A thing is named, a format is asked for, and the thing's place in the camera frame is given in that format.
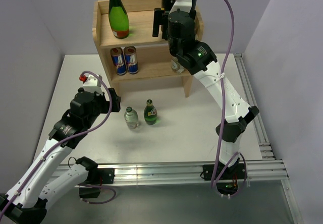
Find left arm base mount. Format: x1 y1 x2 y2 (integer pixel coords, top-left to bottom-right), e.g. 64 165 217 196
79 168 115 200

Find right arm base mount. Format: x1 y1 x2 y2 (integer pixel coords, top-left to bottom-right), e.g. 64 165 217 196
200 163 247 196

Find green bottle rear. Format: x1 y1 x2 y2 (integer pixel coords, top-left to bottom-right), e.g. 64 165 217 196
144 99 158 125

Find green bottle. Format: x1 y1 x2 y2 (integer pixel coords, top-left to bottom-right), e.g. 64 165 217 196
108 0 130 39
144 99 158 125

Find left Red Bull can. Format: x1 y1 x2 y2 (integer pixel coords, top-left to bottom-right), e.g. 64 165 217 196
110 47 127 75

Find red bull can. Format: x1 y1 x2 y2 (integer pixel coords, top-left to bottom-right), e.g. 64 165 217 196
110 47 127 75
124 46 138 74

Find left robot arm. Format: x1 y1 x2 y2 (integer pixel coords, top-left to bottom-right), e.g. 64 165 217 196
1 87 121 223

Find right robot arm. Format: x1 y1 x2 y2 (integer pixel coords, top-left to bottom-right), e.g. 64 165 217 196
152 8 259 179

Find aluminium side rail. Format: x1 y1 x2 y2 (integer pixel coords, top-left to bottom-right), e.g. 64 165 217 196
234 53 276 160

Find aluminium front rail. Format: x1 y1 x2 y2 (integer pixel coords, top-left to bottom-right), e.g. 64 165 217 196
98 160 289 186

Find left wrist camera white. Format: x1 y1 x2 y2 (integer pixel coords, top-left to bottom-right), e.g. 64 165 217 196
79 75 103 95

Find wooden two-tier shelf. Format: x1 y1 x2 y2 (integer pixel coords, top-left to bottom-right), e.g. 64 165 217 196
92 0 193 97

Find clear glass bottle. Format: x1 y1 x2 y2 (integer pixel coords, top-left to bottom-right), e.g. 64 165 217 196
171 57 185 74
124 106 139 129

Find right Red Bull can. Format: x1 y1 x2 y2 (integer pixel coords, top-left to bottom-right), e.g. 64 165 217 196
124 46 138 74

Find green bottle front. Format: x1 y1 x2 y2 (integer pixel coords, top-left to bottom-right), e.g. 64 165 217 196
108 0 130 39

